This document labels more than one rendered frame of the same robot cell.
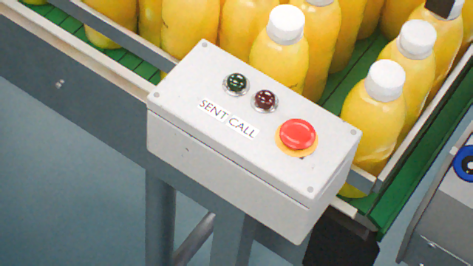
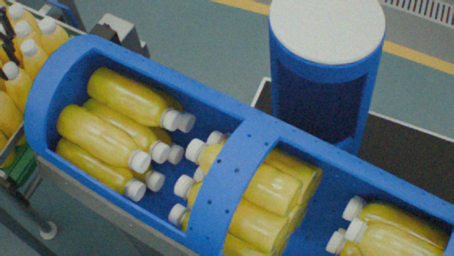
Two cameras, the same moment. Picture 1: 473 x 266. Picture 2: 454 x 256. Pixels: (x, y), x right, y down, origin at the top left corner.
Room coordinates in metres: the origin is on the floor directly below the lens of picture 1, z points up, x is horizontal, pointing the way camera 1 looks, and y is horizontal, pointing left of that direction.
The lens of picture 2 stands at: (0.06, -0.85, 2.05)
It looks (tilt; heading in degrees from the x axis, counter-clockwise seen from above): 61 degrees down; 13
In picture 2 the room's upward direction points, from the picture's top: 10 degrees counter-clockwise
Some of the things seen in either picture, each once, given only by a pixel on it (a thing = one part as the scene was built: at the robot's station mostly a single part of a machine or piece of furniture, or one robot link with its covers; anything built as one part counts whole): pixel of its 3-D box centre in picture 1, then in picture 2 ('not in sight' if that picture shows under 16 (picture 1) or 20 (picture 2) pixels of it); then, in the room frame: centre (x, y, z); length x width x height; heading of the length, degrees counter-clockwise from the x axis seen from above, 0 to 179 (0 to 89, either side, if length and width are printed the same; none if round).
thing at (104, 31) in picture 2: not in sight; (102, 49); (0.89, -0.38, 0.95); 0.10 x 0.07 x 0.10; 153
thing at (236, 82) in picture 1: (236, 81); not in sight; (0.56, 0.01, 1.11); 0.02 x 0.02 x 0.01
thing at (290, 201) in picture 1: (250, 140); not in sight; (0.53, -0.02, 1.05); 0.20 x 0.10 x 0.10; 63
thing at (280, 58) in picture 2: not in sight; (320, 112); (0.93, -0.94, 0.59); 0.28 x 0.28 x 0.88
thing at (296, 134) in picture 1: (297, 135); not in sight; (0.51, -0.06, 1.11); 0.04 x 0.04 x 0.01
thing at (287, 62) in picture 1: (275, 79); not in sight; (0.66, -0.04, 0.99); 0.07 x 0.07 x 0.19
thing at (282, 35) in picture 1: (286, 23); not in sight; (0.66, -0.04, 1.09); 0.04 x 0.04 x 0.02
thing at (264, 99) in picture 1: (264, 98); not in sight; (0.55, -0.02, 1.11); 0.02 x 0.02 x 0.01
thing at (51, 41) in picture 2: not in sight; (59, 49); (0.86, -0.28, 0.99); 0.07 x 0.07 x 0.19
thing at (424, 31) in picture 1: (417, 38); not in sight; (0.67, -0.18, 1.09); 0.04 x 0.04 x 0.02
